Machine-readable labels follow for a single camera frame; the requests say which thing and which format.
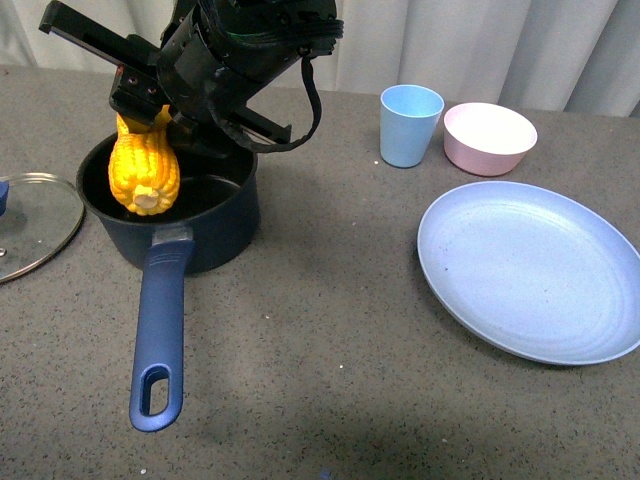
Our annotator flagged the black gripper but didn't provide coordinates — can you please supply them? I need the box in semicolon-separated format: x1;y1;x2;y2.
39;1;344;158

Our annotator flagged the yellow corn cob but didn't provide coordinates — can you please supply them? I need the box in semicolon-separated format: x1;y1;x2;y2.
108;105;180;216

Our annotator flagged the glass lid with blue knob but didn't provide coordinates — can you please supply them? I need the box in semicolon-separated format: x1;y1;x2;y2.
1;173;85;283

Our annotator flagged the dark blue saucepan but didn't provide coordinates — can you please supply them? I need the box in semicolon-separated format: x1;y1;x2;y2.
76;135;260;432

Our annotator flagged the light blue cup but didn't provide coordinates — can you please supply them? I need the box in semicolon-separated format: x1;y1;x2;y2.
380;84;445;168

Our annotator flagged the pink bowl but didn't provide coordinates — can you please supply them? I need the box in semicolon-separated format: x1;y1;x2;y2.
444;102;538;177

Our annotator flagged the light blue plate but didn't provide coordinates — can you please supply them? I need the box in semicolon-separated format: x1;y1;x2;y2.
417;181;639;365

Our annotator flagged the white curtain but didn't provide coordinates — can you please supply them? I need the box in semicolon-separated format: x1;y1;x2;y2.
0;0;640;119

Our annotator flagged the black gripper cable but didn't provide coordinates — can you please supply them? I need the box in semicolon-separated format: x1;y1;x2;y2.
209;54;324;154

